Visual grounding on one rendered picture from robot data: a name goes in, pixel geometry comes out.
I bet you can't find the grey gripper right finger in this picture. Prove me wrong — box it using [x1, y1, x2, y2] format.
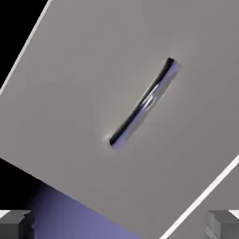
[205, 209, 239, 239]

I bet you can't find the shiny dark metal handle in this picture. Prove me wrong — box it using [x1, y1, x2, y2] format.
[108, 56, 181, 151]

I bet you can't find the grey drawer front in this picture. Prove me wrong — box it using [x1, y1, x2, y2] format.
[172, 163, 239, 239]
[0, 0, 239, 239]

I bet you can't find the grey painted cabinet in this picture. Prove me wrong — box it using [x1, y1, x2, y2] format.
[0, 0, 239, 239]

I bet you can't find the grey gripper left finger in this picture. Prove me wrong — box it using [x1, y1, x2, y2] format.
[0, 209, 35, 239]

